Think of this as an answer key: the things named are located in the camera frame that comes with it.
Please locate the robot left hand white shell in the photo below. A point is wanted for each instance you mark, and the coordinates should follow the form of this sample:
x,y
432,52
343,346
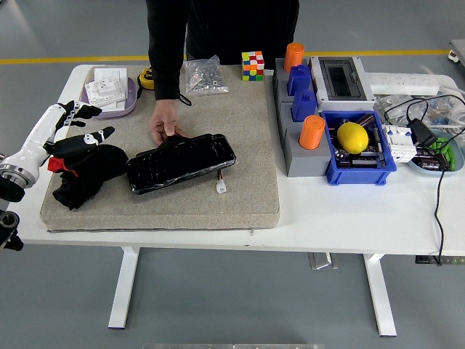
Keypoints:
x,y
36,134

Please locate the person's right hand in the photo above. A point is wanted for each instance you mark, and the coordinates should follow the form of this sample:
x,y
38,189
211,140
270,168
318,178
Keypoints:
x,y
165,116

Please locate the black film-wrapped panel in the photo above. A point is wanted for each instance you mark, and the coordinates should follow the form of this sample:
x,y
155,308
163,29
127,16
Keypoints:
x,y
181,163

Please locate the black rag with red tag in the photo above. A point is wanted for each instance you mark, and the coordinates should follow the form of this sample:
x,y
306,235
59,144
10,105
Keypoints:
x,y
91,171

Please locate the person's right forearm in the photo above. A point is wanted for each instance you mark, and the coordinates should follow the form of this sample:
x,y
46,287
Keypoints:
x,y
165,80

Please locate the black desk height controller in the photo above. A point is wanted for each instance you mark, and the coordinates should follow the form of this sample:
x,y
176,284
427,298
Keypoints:
x,y
425,260

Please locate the purple tray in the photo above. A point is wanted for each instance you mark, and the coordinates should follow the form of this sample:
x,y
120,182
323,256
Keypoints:
x,y
130,105

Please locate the yellow tape measure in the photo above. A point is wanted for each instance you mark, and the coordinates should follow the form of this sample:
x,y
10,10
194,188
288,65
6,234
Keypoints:
x,y
145,78

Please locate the white flat packet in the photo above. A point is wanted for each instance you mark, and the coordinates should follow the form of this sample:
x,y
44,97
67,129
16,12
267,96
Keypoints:
x,y
112,106

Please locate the clear bag of screws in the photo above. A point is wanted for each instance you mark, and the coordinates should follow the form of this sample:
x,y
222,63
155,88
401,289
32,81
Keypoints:
x,y
205,78

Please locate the grey-brown mat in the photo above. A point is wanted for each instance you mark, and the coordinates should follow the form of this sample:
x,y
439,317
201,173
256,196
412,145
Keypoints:
x,y
236,145

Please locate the colourful puzzle cube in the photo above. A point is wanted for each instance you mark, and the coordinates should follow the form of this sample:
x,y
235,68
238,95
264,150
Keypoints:
x,y
252,66

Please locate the person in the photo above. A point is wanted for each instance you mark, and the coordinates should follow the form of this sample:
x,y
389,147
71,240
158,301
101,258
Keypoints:
x,y
239,29

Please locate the blue block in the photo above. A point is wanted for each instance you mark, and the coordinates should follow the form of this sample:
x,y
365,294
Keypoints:
x,y
299,81
305,107

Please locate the orange cylinder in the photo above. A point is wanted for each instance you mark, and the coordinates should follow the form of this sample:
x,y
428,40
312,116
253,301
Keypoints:
x,y
293,56
311,132

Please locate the grey block holder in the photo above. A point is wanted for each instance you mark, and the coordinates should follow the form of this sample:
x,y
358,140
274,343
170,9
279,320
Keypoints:
x,y
309,161

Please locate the white grey distribution box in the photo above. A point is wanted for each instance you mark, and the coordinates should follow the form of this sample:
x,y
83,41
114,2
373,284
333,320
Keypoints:
x,y
323,98

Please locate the white table leg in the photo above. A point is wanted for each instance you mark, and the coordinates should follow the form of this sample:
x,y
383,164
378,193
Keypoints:
x,y
123,291
381,298

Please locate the yellow lemon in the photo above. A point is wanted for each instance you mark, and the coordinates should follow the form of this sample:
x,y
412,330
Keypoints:
x,y
352,137

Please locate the blue plastic bin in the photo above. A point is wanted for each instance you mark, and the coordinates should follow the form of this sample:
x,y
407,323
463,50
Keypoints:
x,y
356,176

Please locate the brown cylindrical component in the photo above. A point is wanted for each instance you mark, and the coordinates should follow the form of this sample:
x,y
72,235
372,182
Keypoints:
x,y
366,120

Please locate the black electronic module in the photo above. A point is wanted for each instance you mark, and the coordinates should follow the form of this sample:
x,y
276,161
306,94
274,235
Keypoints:
x,y
363,161

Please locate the grey metal floor plate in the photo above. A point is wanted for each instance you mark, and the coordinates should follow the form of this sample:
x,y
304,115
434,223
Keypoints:
x,y
321,261

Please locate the clear bag of parts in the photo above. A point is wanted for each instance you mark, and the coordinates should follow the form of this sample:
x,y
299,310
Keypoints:
x,y
388,103

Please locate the white circuit breaker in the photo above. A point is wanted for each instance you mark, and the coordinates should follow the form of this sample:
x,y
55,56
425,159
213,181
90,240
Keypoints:
x,y
399,145

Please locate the white power strip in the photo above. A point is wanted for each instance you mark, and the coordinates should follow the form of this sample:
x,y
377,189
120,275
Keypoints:
x,y
399,83

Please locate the dark relay module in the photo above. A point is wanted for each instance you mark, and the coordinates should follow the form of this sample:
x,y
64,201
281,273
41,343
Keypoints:
x,y
428,161

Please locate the green terminal block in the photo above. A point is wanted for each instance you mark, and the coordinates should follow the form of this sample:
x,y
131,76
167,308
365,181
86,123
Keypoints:
x,y
450,154

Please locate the light blue dish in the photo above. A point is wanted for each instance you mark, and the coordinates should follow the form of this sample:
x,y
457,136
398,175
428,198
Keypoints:
x,y
458,160

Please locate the white cart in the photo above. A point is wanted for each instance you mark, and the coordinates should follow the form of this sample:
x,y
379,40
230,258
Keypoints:
x,y
458,47

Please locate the white wall socket plate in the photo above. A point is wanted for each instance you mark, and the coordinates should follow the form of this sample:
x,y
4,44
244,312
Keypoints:
x,y
105,92

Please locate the white switch box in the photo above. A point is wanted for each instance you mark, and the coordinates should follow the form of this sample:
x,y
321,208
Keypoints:
x,y
109,74

